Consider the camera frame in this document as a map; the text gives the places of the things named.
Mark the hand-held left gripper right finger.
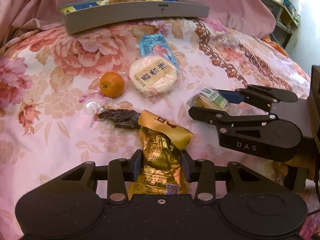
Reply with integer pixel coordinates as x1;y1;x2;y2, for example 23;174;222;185
179;150;269;204

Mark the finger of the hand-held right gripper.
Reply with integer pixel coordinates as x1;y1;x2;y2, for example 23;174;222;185
217;85;275;113
188;106;278;141

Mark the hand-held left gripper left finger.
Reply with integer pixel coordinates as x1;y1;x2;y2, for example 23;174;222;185
54;149;143;204

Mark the clear packet green label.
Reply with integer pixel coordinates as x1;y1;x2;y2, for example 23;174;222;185
187;87;235;113

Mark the gold foil snack packet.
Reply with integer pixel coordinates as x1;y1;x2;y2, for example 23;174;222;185
127;109;194;196

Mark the dark jerky clear packet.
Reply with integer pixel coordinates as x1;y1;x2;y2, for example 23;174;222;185
84;102;142;131

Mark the round rice cracker packet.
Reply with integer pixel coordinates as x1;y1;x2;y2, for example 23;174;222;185
129;57;179;96

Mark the light blue snack packet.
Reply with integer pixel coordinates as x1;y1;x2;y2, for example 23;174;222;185
139;33;180;73

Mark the small orange tangerine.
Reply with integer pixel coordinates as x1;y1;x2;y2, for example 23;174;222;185
100;72;125;98

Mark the grey shallow box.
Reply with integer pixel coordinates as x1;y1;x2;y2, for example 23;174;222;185
59;0;210;35

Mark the dark blue snack packet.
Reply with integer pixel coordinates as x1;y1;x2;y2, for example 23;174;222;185
72;1;99;10

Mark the orange cloth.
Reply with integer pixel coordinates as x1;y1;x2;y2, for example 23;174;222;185
262;34;293;57

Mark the grey shelf unit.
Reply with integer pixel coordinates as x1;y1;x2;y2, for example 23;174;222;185
256;0;300;51

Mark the floral bed sheet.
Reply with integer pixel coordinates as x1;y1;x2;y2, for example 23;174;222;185
0;17;320;240

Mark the pale pink quilt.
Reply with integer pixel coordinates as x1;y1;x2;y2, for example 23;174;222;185
0;0;67;48

